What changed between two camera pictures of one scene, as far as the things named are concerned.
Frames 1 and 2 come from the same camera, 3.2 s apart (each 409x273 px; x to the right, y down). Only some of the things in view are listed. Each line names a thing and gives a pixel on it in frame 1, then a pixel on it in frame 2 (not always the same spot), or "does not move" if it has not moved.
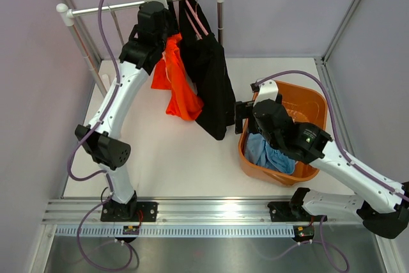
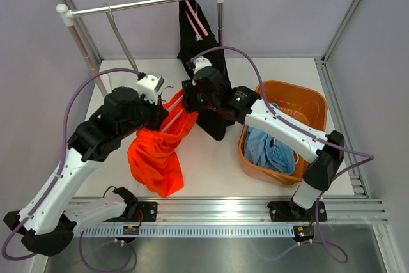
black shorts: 205,59 does not move
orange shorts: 173,72 → 153,153
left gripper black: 169,15 → 159,113
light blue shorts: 259,152 does not move
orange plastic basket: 301,103 does not move
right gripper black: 243,110 → 188,102
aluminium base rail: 181,211 does not move
